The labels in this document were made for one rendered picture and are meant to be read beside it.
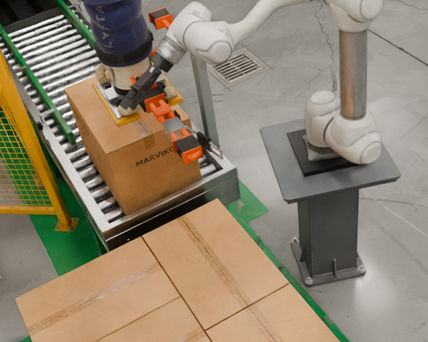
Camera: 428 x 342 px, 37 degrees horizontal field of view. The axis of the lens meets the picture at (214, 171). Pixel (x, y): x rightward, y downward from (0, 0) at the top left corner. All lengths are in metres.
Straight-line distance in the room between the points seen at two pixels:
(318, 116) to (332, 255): 0.84
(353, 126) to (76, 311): 1.34
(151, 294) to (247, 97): 2.15
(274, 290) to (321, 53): 2.62
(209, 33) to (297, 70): 2.75
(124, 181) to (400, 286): 1.45
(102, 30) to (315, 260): 1.53
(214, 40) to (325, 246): 1.48
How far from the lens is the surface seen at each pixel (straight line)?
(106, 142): 2.77
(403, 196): 3.72
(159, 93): 2.42
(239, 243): 2.76
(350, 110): 2.47
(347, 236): 3.12
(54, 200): 3.68
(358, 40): 2.32
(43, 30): 4.67
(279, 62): 4.80
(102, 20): 2.42
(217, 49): 1.95
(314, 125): 2.66
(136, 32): 2.46
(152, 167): 2.85
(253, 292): 2.60
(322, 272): 3.28
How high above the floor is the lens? 2.63
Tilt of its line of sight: 42 degrees down
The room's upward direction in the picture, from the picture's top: 10 degrees counter-clockwise
